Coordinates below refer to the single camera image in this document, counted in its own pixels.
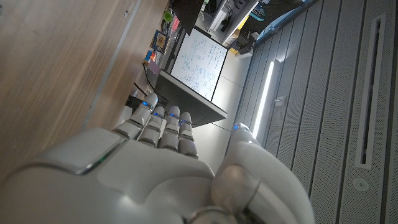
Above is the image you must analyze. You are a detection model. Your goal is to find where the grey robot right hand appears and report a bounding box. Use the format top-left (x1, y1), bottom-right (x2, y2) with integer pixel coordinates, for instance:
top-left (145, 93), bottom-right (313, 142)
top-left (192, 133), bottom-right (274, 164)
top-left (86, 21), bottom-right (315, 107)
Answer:
top-left (0, 92), bottom-right (317, 224)

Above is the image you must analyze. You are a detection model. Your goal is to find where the grey flat computer monitor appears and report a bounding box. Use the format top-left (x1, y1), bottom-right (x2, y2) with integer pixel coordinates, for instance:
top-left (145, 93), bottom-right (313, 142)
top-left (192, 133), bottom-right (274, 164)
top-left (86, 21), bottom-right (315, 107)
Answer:
top-left (154, 70), bottom-right (229, 128)

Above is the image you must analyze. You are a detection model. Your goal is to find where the pale paper note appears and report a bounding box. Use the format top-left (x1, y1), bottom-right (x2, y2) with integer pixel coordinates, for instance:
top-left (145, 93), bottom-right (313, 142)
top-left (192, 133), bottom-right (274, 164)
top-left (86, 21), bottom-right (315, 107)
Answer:
top-left (147, 60), bottom-right (162, 75)

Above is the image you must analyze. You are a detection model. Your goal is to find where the colourful puzzle cube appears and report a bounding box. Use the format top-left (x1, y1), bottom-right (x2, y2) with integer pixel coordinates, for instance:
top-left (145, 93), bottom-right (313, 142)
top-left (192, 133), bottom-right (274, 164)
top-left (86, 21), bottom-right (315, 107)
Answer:
top-left (143, 49), bottom-right (157, 63)

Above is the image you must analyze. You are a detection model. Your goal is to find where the black framed whiteboard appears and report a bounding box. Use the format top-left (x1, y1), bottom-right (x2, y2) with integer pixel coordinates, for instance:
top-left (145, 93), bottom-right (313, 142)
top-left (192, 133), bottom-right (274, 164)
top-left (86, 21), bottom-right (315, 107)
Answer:
top-left (170, 27), bottom-right (228, 102)

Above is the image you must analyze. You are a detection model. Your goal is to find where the small printed card box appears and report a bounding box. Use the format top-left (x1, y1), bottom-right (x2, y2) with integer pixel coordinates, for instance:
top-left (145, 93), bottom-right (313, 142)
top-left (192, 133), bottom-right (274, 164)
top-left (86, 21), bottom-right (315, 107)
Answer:
top-left (150, 29), bottom-right (170, 54)

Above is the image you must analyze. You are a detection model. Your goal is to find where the long ceiling light strip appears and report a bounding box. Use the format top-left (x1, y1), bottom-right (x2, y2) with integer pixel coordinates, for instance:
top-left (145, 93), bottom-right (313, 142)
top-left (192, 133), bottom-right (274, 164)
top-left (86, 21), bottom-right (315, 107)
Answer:
top-left (251, 60), bottom-right (276, 139)

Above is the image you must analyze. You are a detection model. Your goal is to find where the white shelf cabinet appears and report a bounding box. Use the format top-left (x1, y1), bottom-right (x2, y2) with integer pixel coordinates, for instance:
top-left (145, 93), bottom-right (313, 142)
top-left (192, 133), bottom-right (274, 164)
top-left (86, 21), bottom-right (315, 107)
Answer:
top-left (208, 0), bottom-right (261, 44)

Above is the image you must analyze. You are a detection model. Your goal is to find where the clear plastic storage bin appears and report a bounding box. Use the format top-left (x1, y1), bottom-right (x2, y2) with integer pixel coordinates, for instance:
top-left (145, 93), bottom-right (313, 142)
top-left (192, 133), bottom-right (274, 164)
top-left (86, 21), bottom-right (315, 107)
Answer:
top-left (254, 0), bottom-right (321, 43)

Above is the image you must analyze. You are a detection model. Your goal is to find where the round ceiling fixture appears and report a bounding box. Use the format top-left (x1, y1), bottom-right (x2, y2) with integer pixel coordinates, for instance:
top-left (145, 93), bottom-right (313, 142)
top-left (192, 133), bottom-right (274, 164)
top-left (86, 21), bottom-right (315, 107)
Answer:
top-left (353, 177), bottom-right (370, 192)

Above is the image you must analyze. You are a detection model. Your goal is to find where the long ceiling slot vent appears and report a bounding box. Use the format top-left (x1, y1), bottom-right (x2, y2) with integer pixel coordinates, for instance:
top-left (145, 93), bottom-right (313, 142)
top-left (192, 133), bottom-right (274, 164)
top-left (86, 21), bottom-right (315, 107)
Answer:
top-left (354, 12), bottom-right (388, 170)

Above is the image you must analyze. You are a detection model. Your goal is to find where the black monitor cable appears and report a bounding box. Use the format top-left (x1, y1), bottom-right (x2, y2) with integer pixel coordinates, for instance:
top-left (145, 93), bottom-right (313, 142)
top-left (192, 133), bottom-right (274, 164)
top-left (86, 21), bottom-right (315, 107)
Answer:
top-left (133, 62), bottom-right (156, 97)

